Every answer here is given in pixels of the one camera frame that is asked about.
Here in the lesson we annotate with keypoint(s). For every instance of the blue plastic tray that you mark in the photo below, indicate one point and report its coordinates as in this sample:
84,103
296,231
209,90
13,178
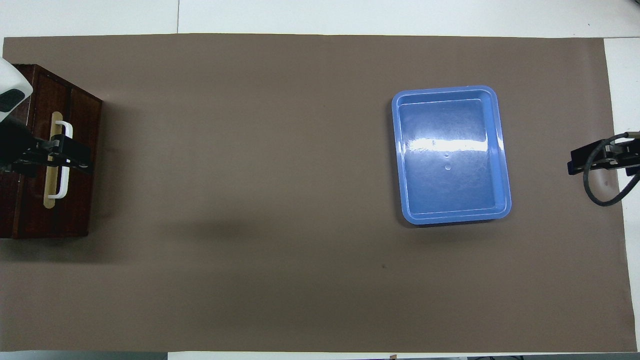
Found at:
450,155

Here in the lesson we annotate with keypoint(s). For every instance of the dark wooden cabinet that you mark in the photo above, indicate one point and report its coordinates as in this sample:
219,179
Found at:
10,210

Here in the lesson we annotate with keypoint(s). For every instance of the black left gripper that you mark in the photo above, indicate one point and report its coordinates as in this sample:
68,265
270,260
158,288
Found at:
12,142

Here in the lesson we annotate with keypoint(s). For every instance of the wooden drawer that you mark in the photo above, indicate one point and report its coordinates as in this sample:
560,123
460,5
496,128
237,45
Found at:
82,200

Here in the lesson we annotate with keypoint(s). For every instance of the brown table mat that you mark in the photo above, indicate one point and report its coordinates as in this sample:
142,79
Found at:
280,200

